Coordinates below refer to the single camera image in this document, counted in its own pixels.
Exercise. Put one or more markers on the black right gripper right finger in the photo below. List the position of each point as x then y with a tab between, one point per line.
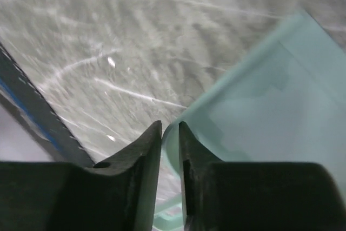
219	195

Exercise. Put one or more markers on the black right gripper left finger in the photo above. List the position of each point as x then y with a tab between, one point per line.
117	193

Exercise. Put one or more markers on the teal dustpan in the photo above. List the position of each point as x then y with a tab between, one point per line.
285	102

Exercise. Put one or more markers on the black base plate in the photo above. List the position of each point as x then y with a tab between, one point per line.
26	96

